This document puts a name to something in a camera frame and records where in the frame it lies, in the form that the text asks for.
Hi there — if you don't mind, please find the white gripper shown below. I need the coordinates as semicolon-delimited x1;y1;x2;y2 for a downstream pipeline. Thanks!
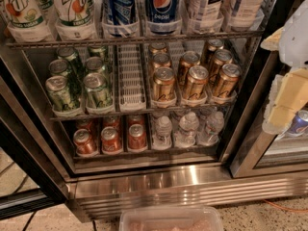
261;0;308;135

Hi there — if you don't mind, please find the clear water bottle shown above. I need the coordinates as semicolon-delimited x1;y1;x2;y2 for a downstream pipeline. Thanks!
175;112;199;148
153;115;172;150
197;112;224;146

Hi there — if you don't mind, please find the clear labelled bottle right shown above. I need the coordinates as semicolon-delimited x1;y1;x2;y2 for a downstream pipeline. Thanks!
227;0;264;32

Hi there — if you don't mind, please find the clear labelled bottle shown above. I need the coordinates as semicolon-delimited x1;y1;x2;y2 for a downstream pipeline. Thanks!
227;0;264;32
185;0;222;34

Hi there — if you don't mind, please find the clear labelled bottle left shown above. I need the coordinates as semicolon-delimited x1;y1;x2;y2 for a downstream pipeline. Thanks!
185;0;222;34

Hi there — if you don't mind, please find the blue Pepsi bottle right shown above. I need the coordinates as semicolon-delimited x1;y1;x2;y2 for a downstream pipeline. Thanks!
144;0;179;35

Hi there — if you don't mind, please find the blue pepsi bottle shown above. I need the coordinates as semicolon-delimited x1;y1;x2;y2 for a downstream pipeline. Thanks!
105;0;137;37
144;0;179;35

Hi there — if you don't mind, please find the blue Pepsi bottle left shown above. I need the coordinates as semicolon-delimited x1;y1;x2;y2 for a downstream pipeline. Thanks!
105;0;137;37

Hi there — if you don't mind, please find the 7UP zero sugar bottle right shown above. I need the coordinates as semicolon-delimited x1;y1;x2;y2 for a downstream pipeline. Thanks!
54;0;97;41

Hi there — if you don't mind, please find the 7up zero sugar bottle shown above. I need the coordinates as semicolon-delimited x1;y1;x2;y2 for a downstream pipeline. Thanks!
2;0;51;42
54;0;97;41

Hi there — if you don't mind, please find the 7UP zero sugar bottle left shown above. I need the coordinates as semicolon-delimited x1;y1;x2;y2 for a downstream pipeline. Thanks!
2;0;51;42

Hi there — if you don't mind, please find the gold can front right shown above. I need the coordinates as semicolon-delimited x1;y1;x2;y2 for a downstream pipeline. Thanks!
213;64;242;98

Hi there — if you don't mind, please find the gold can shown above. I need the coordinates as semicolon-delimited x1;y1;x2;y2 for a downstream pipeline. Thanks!
209;49;233;84
153;67;175;102
150;53;171;72
213;64;242;98
177;51;200;86
182;65;209;100

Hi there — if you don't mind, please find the blue can behind glass door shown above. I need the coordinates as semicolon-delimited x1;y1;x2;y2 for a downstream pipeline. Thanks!
287;110;308;136

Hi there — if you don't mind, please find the gold can front middle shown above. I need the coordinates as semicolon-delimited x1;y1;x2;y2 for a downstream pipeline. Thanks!
182;65;209;100

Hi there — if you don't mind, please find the gold can front left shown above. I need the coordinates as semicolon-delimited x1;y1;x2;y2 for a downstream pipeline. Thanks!
153;67;175;102

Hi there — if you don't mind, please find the orange soda can front right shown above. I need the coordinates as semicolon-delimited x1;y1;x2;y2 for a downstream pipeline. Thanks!
128;124;147;152

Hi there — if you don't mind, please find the orange soda can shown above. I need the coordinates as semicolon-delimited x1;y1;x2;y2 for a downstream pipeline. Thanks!
128;124;147;152
73;129;98;157
101;126;122;155

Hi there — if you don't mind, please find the green soda can front right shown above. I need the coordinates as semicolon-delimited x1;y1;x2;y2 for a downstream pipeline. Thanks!
83;72;113;109

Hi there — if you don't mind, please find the green soda can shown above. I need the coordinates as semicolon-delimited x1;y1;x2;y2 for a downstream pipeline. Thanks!
85;57;109;78
48;59;77;81
45;75;80;112
83;72;113;109

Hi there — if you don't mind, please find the orange soda can front middle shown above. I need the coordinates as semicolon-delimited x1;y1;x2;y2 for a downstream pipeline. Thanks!
101;126;122;155

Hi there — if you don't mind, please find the orange soda can front left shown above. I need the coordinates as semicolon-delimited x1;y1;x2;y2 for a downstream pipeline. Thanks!
73;129;98;157

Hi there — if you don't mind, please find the clear plastic food container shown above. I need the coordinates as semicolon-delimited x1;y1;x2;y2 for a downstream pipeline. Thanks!
118;206;224;231

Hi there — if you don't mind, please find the green soda can front left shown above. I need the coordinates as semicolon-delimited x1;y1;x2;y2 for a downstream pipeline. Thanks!
45;75;80;112

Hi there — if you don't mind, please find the upper wire shelf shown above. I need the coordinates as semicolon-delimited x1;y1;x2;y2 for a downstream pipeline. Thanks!
5;30;263;49

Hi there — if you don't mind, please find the wire shelf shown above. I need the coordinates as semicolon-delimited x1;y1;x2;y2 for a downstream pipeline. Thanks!
5;30;263;49
49;101;235;121

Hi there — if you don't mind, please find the middle wire shelf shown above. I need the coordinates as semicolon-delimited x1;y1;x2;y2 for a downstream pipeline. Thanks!
49;101;235;121

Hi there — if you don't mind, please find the steel fridge door frame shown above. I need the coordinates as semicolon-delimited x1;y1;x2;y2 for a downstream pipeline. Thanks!
228;51;308;178

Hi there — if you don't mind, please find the orange cable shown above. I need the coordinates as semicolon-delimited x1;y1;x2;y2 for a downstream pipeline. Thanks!
263;199;308;214

